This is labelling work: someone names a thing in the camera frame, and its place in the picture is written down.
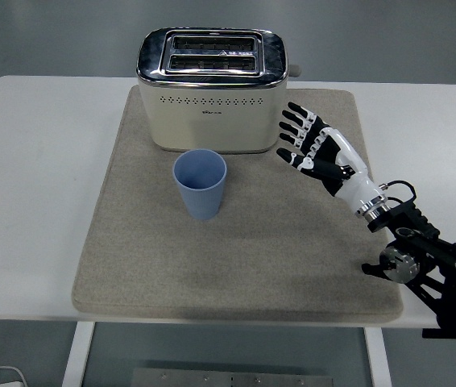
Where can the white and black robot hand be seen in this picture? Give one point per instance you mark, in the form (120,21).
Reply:
(359,187)

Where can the light blue ribbed cup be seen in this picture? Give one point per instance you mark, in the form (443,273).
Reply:
(201,197)

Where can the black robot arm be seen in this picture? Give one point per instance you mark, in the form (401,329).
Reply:
(449,258)

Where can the beige fabric mat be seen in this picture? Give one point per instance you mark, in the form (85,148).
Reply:
(252,262)

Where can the cream and chrome toaster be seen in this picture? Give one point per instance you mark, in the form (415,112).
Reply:
(212,125)

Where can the black table control panel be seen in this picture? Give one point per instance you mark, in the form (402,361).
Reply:
(428,334)

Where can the white table leg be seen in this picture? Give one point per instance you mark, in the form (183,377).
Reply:
(77,354)
(379,359)

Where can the grey metal plate with screws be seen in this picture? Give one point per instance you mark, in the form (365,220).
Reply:
(232,379)

